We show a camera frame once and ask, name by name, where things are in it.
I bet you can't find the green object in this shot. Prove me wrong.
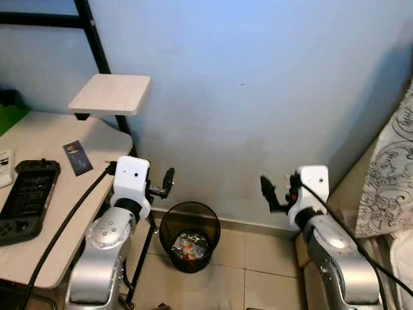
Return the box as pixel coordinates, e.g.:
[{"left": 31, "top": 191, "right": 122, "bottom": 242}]
[{"left": 0, "top": 103, "right": 30, "bottom": 138}]

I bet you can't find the black handheld game console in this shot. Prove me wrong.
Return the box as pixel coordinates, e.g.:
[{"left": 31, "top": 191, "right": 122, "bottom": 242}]
[{"left": 0, "top": 159, "right": 61, "bottom": 247}]

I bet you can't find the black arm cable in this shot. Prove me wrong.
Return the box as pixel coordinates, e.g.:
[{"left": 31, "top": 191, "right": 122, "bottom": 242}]
[
  {"left": 23, "top": 161, "right": 118, "bottom": 310},
  {"left": 298, "top": 183, "right": 413, "bottom": 299}
]

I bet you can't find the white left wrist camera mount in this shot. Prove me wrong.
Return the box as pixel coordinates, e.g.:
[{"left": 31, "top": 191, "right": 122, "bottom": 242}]
[{"left": 113, "top": 156, "right": 151, "bottom": 206}]

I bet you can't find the small black object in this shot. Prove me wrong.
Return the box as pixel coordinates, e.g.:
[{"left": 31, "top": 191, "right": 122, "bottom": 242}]
[{"left": 0, "top": 88, "right": 23, "bottom": 109}]

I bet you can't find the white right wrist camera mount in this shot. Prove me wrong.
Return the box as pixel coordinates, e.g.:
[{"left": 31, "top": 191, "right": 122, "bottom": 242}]
[{"left": 288, "top": 165, "right": 330, "bottom": 224}]

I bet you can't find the dark printed card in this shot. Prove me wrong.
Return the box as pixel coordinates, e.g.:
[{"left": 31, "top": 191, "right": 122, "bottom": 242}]
[{"left": 63, "top": 140, "right": 94, "bottom": 177}]

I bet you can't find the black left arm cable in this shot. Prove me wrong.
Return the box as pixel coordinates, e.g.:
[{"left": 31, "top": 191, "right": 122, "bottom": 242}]
[{"left": 23, "top": 161, "right": 118, "bottom": 310}]

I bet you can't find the white remote control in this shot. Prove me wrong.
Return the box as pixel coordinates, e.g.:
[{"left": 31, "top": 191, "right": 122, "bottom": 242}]
[{"left": 0, "top": 150, "right": 15, "bottom": 189}]

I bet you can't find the crumpled wrapper trash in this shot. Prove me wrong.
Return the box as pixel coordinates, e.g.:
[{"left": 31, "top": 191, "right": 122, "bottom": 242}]
[{"left": 172, "top": 232, "right": 211, "bottom": 262}]

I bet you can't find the white swirl patterned sheet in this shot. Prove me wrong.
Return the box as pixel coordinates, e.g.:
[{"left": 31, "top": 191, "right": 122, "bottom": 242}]
[{"left": 355, "top": 84, "right": 413, "bottom": 240}]

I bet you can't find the light wooden shelf board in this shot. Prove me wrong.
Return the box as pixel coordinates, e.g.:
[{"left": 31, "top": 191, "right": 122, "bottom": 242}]
[{"left": 68, "top": 74, "right": 152, "bottom": 118}]

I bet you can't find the black mesh waste bin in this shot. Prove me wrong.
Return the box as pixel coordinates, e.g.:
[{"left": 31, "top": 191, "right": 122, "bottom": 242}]
[{"left": 159, "top": 201, "right": 221, "bottom": 274}]

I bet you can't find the black metal rack frame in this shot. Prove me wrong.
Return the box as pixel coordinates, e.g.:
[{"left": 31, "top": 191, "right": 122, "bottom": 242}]
[{"left": 0, "top": 0, "right": 159, "bottom": 306}]

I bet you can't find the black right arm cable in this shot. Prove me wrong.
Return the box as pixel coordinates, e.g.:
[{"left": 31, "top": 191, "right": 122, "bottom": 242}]
[{"left": 298, "top": 183, "right": 413, "bottom": 299}]

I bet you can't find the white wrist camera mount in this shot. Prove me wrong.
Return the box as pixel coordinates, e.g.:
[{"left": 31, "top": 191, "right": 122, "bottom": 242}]
[
  {"left": 288, "top": 165, "right": 330, "bottom": 224},
  {"left": 113, "top": 156, "right": 151, "bottom": 206}
]

